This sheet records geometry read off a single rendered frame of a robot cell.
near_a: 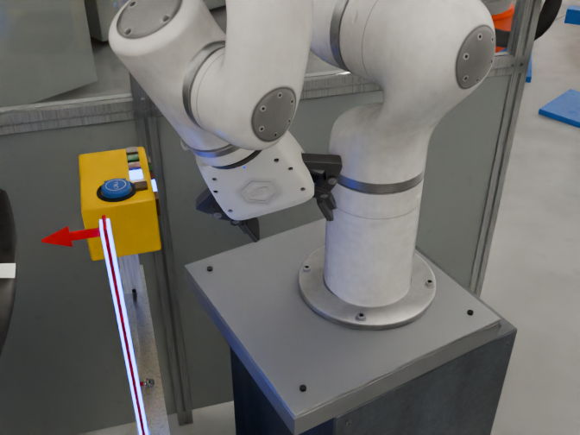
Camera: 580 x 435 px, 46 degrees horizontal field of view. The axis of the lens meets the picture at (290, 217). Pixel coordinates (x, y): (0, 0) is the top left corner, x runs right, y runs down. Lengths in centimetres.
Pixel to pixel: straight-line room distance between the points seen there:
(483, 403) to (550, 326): 140
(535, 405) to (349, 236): 141
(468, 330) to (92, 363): 114
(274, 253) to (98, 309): 78
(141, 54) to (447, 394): 63
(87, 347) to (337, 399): 106
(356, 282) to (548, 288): 175
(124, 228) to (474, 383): 53
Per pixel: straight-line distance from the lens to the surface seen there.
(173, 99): 58
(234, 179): 69
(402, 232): 86
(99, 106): 143
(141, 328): 109
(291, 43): 53
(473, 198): 183
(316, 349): 87
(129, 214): 97
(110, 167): 105
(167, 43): 56
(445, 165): 173
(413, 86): 71
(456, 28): 70
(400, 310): 92
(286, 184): 70
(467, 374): 98
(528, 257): 273
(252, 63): 52
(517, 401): 219
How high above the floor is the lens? 159
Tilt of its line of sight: 35 degrees down
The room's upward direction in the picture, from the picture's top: straight up
